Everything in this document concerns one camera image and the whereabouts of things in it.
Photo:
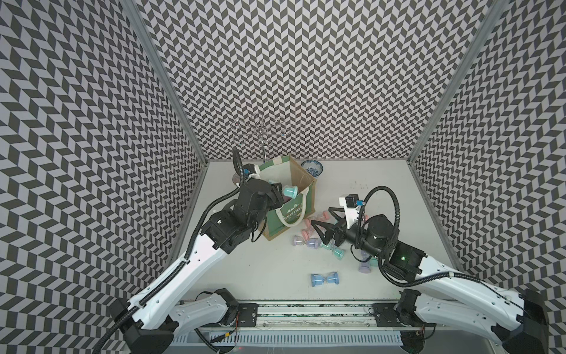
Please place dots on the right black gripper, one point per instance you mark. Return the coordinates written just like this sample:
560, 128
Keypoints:
331, 229

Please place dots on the purple hourglass beside bag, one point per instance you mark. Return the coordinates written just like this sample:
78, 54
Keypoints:
311, 242

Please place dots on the teal hourglass centre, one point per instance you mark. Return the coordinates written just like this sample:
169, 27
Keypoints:
336, 251

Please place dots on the teal hourglass front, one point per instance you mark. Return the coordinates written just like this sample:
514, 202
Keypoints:
290, 191

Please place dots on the teal hourglass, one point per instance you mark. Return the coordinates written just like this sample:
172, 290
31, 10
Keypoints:
290, 191
336, 251

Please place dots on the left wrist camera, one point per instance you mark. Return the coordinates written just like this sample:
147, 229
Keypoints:
251, 171

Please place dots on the silver wire tree stand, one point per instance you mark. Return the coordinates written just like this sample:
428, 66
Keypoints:
260, 130

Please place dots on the purple hourglass right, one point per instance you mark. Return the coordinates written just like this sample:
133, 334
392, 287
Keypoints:
364, 266

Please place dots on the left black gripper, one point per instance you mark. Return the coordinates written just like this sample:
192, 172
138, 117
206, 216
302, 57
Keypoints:
275, 195

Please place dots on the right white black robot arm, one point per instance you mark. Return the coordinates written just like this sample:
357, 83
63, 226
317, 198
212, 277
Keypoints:
434, 293

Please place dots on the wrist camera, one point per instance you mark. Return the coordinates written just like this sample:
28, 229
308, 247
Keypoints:
251, 171
351, 205

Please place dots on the blue hourglass front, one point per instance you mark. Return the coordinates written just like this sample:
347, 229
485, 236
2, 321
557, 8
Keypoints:
321, 279

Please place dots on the blue white ceramic bowl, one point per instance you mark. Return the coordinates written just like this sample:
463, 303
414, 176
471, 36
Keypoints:
313, 167

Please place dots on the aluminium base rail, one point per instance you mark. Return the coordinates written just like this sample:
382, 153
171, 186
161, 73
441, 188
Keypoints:
213, 313

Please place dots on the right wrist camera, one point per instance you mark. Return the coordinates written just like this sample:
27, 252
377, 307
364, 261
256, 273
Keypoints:
351, 205

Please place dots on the brown green canvas bag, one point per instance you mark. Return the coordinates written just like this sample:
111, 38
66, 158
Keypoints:
287, 171

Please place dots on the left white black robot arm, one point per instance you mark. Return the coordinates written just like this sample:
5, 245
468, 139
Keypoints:
146, 320

